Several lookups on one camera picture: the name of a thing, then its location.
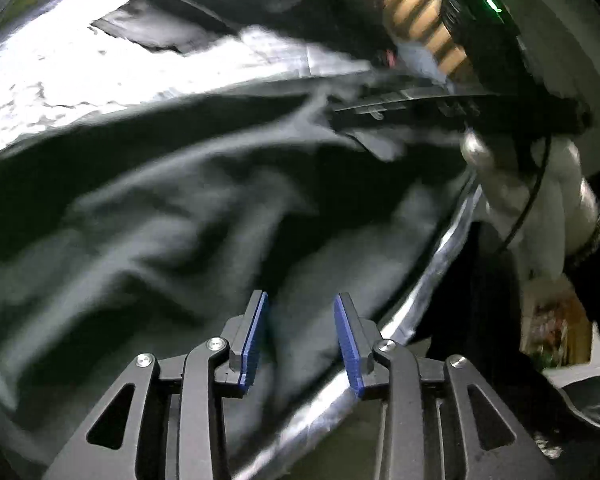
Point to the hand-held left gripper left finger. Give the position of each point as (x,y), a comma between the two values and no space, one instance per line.
(254,340)

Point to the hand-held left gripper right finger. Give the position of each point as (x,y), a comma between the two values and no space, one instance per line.
(347,345)

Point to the colourful printed box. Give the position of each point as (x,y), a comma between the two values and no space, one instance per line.
(555,325)

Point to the light blue cloth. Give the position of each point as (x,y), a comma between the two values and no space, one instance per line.
(415,57)

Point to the person's dark pants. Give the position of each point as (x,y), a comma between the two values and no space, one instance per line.
(480,310)

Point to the black pants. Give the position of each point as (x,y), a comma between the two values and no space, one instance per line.
(165,20)

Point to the person's right hand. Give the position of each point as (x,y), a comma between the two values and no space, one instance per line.
(555,200)

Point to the striped bed blanket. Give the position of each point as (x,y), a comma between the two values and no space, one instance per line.
(55,85)

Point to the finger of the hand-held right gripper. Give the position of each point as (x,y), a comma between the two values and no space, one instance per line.
(410,85)
(405,109)

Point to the dark grey garment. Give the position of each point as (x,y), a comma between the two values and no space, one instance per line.
(155,210)

